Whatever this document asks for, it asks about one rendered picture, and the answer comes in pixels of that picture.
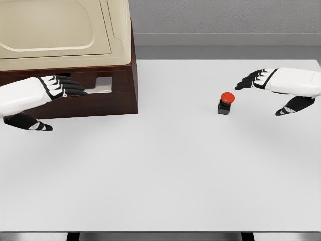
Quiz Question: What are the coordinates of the brown cabinet with beige top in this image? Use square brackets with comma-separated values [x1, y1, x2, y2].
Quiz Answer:
[0, 0, 140, 121]

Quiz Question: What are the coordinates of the red button switch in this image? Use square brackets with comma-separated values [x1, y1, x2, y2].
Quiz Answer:
[217, 91, 236, 116]

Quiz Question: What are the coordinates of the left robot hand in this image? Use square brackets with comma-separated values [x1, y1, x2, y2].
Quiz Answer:
[0, 75, 88, 132]

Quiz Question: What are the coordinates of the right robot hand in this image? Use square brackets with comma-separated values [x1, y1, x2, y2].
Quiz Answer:
[234, 67, 321, 117]

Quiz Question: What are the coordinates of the brown cabinet drawer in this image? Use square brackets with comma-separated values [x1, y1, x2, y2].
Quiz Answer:
[0, 69, 133, 99]

